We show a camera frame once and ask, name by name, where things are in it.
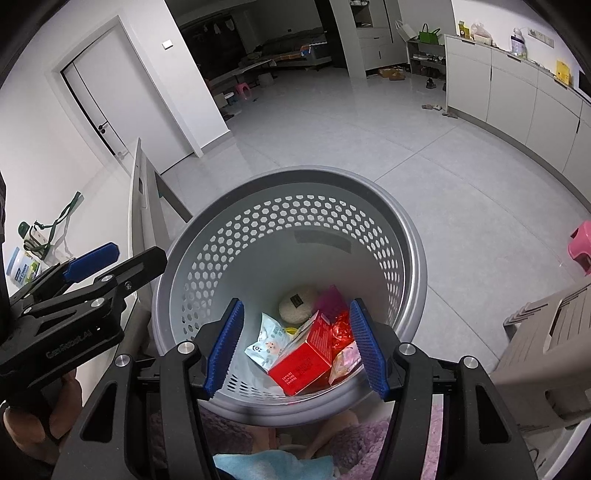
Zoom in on pink snack packet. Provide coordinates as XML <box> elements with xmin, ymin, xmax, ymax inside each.
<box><xmin>329</xmin><ymin>341</ymin><xmax>362</xmax><ymax>385</ymax></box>

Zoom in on light blue wipes packet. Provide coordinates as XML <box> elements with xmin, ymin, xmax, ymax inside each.
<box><xmin>245</xmin><ymin>313</ymin><xmax>290</xmax><ymax>372</ymax></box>

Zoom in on red plastic bag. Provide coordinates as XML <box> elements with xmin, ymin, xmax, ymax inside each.
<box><xmin>331</xmin><ymin>310</ymin><xmax>355</xmax><ymax>357</ymax></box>

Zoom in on beige plush ball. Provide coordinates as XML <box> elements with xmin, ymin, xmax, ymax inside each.
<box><xmin>279</xmin><ymin>285</ymin><xmax>318</xmax><ymax>326</ymax></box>

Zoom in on red toothpaste box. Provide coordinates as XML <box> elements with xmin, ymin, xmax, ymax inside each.
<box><xmin>269</xmin><ymin>311</ymin><xmax>334</xmax><ymax>396</ymax></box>

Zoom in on pink plastic shuttlecock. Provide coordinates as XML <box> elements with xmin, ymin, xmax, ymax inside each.
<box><xmin>314</xmin><ymin>285</ymin><xmax>349</xmax><ymax>324</ymax></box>

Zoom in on person's left hand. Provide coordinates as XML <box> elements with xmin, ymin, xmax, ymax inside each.
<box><xmin>3</xmin><ymin>369</ymin><xmax>82</xmax><ymax>465</ymax></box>

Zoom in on milk powder can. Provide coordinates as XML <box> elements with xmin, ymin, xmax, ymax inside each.
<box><xmin>6</xmin><ymin>247</ymin><xmax>43</xmax><ymax>289</ymax></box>

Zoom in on beige plastic stool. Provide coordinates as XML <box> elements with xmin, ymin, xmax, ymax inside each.
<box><xmin>491</xmin><ymin>277</ymin><xmax>591</xmax><ymax>436</ymax></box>

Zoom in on white door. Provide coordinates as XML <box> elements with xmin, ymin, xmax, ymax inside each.
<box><xmin>61</xmin><ymin>24</ymin><xmax>194</xmax><ymax>173</ymax></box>

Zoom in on grey perforated laundry basket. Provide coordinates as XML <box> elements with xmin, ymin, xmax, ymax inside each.
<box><xmin>152</xmin><ymin>167</ymin><xmax>428</xmax><ymax>427</ymax></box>

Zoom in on far pink stool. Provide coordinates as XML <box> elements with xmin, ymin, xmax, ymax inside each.
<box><xmin>235</xmin><ymin>82</ymin><xmax>252</xmax><ymax>101</ymax></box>

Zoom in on pink plastic stool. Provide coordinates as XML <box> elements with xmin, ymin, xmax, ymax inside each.
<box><xmin>567</xmin><ymin>220</ymin><xmax>591</xmax><ymax>276</ymax></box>

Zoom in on dark sofa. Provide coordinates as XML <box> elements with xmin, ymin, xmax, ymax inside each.
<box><xmin>242</xmin><ymin>27</ymin><xmax>332</xmax><ymax>69</ymax></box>

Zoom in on cardboard box on floor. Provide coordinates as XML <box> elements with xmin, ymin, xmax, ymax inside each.
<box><xmin>379</xmin><ymin>67</ymin><xmax>406</xmax><ymax>81</ymax></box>

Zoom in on white low cabinet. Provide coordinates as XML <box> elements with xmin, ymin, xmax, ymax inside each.
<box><xmin>445</xmin><ymin>35</ymin><xmax>590</xmax><ymax>200</ymax></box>

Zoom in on white microwave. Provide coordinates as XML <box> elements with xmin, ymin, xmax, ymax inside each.
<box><xmin>578</xmin><ymin>70</ymin><xmax>591</xmax><ymax>98</ymax></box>

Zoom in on shoe rack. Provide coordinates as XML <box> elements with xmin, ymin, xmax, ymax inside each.
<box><xmin>407</xmin><ymin>40</ymin><xmax>446</xmax><ymax>78</ymax></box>

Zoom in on small yellow box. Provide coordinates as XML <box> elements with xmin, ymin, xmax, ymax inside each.
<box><xmin>555</xmin><ymin>60</ymin><xmax>571</xmax><ymax>86</ymax></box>

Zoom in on green tote bag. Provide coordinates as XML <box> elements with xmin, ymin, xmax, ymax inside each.
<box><xmin>418</xmin><ymin>23</ymin><xmax>441</xmax><ymax>45</ymax></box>

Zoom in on white bottle on counter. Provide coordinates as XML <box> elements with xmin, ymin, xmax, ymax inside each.
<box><xmin>510</xmin><ymin>28</ymin><xmax>528</xmax><ymax>59</ymax></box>

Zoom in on green strapped water bottle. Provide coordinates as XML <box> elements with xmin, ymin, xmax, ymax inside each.
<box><xmin>18</xmin><ymin>191</ymin><xmax>83</xmax><ymax>260</ymax></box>

